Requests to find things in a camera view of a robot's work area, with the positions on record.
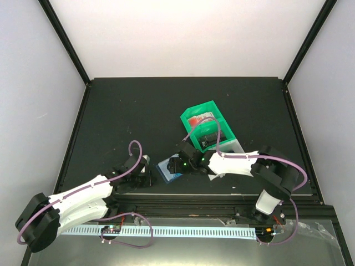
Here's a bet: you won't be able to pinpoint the blue card holder wallet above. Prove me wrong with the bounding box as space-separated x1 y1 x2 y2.
156 158 182 183

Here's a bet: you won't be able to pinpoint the green card bin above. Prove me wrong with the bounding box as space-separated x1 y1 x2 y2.
180 100 236 152

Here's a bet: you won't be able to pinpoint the white card bin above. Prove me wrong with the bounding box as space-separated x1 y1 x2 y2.
208 139 250 181

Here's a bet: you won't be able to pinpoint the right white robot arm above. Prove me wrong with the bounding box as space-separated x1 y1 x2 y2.
166 141 307 223

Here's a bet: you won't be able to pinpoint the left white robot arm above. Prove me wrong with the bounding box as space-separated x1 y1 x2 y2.
15 155 151 253

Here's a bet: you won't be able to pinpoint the red white credit cards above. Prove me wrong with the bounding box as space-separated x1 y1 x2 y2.
187 112 214 127

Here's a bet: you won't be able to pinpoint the left circuit board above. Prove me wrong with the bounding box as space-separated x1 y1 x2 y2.
101 225 121 234

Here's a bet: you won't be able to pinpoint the circuit board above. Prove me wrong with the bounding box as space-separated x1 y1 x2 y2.
101 225 121 234
255 228 284 237

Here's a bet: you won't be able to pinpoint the right circuit board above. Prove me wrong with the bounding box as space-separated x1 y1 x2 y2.
255 228 284 237

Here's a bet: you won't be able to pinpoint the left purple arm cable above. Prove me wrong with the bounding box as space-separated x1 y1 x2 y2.
17 140 143 245

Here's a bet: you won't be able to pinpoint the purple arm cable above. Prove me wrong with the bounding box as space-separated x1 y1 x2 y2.
17 140 143 245
182 116 308 192

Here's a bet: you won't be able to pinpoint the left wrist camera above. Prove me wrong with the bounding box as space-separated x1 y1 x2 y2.
143 155 150 164

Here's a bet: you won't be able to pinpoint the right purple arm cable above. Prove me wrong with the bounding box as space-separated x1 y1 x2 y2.
182 116 308 192

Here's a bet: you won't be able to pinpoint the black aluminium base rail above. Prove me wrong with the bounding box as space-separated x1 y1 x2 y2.
52 192 336 222

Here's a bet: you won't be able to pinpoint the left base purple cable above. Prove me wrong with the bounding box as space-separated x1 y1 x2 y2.
99 211 155 248

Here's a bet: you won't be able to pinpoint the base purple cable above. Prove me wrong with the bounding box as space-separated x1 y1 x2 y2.
99 211 155 248
256 198 299 247

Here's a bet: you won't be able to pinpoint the white slotted cable duct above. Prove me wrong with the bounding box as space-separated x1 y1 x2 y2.
62 224 256 240

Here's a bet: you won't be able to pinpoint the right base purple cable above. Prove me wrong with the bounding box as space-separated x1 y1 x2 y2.
256 198 299 247

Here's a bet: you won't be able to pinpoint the left black frame post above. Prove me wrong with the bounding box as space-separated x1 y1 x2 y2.
38 0 91 86

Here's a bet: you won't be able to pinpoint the black frame post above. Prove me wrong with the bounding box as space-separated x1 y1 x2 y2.
283 0 337 85
38 0 91 86

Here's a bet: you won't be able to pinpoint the right black frame post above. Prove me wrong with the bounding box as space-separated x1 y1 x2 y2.
283 0 337 85

